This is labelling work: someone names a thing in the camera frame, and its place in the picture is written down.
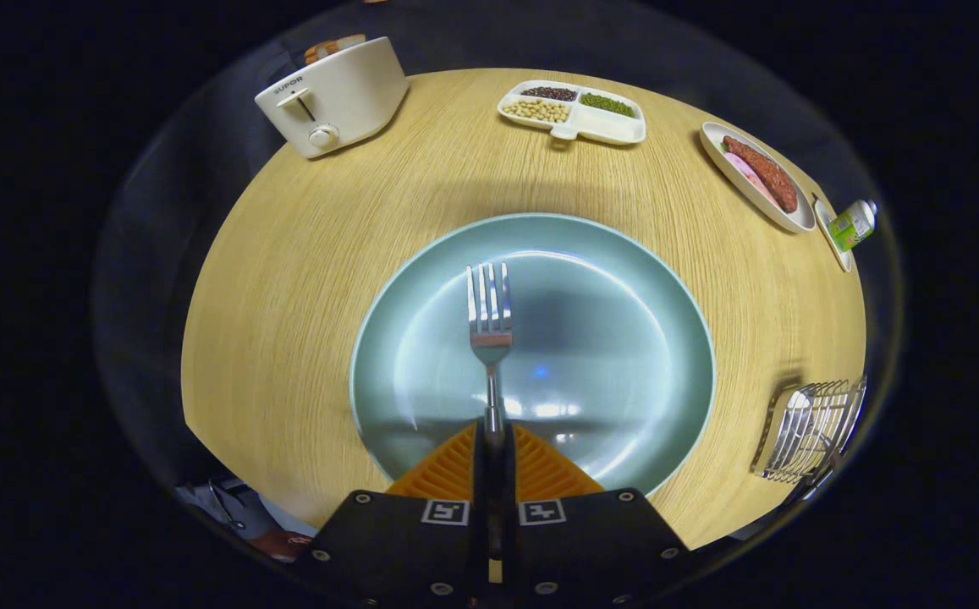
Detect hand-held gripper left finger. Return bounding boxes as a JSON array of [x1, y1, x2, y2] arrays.
[[294, 421, 492, 609]]

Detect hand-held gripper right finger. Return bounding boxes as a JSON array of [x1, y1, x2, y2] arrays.
[[502, 421, 700, 609]]

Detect fork with brown handle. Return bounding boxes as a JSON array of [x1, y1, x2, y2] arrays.
[[466, 262, 514, 584]]

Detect light blue plate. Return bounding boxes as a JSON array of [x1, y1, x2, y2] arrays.
[[349, 212, 717, 498]]

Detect metal cutlery rack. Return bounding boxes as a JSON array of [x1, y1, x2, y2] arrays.
[[750, 376, 868, 487]]

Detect white divided tray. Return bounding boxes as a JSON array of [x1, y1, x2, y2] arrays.
[[497, 80, 647, 146]]

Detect pile of yellow soybeans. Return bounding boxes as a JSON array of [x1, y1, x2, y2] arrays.
[[502, 98, 571, 124]]

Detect pink ham slice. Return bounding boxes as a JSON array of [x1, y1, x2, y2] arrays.
[[722, 151, 761, 191], [739, 165, 776, 206]]

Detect pile of green beans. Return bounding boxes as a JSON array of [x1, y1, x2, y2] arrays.
[[579, 92, 636, 118]]

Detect white round food plate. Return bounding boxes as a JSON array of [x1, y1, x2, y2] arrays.
[[700, 121, 817, 234]]

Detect brown meat steak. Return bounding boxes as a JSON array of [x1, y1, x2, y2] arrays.
[[723, 135, 799, 214]]

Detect white coaster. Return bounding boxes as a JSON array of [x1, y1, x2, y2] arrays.
[[812, 195, 854, 273]]

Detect white toaster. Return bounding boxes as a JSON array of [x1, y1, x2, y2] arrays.
[[254, 36, 410, 160]]

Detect green label drink bottle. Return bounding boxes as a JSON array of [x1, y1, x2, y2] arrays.
[[828, 199, 879, 253]]

